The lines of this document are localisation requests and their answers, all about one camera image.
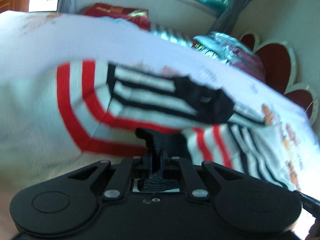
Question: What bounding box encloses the red gold embroidered pillow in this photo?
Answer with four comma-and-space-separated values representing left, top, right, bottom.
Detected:
84, 3, 151, 31

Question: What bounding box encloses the red black white striped sweater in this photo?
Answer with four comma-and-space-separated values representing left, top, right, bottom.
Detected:
1, 60, 300, 191

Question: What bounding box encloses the person's right hand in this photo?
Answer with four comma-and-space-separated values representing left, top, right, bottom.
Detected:
305, 219, 320, 240

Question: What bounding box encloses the black white striped cushion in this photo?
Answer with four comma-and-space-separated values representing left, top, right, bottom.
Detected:
149, 23, 197, 47

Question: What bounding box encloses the red heart-shaped headboard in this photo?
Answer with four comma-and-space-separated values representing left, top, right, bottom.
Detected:
240, 31, 319, 125

